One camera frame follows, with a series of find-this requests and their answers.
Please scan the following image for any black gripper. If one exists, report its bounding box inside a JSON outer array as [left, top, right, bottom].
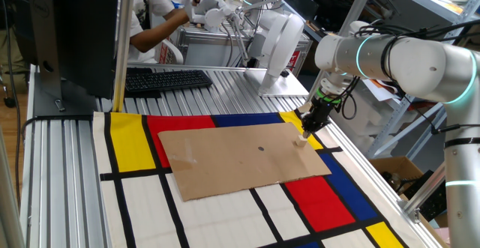
[[301, 100, 333, 139]]

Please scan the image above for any bare person forearm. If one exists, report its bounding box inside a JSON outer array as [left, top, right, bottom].
[[130, 7, 191, 53]]

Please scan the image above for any colour block patterned cloth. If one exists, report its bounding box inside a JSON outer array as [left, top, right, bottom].
[[92, 109, 410, 248]]

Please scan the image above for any white foam packing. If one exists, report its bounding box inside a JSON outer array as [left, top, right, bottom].
[[329, 86, 389, 155]]

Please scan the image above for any open cardboard box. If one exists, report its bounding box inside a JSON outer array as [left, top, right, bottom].
[[369, 155, 449, 248]]

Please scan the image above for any white haptic control device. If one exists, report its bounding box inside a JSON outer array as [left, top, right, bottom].
[[185, 0, 305, 94]]

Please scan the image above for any brown cardboard sheet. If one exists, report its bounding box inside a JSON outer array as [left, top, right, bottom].
[[157, 122, 333, 202]]

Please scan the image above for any silver metal case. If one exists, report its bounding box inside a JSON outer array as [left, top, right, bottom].
[[176, 25, 314, 77]]

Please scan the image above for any black device in box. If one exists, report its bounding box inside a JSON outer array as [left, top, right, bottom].
[[403, 169, 449, 223]]

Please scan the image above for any black computer keyboard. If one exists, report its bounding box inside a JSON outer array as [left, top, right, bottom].
[[124, 67, 214, 99]]

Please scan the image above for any white plastic chair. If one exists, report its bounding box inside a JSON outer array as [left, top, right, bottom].
[[155, 36, 185, 66]]

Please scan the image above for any pink packet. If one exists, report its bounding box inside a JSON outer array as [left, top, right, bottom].
[[433, 226, 449, 248]]

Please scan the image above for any grey metal shelf rack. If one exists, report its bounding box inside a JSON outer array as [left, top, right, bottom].
[[365, 0, 480, 161]]

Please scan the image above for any black computer monitor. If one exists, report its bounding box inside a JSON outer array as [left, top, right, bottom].
[[13, 0, 122, 100]]

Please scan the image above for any grey monitor stand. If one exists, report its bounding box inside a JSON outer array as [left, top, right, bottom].
[[28, 0, 99, 118]]

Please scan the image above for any black chair caster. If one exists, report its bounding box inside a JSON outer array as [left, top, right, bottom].
[[1, 85, 17, 109]]

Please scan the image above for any silver device base plate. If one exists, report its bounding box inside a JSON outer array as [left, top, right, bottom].
[[243, 67, 310, 98]]

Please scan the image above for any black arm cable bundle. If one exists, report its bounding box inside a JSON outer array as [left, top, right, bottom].
[[333, 17, 480, 136]]

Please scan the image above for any aluminium frame post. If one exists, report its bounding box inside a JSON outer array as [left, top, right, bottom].
[[401, 160, 449, 223], [305, 0, 379, 105], [112, 0, 137, 113]]

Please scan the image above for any black table cable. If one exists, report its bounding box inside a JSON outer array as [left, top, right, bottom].
[[14, 113, 95, 208]]

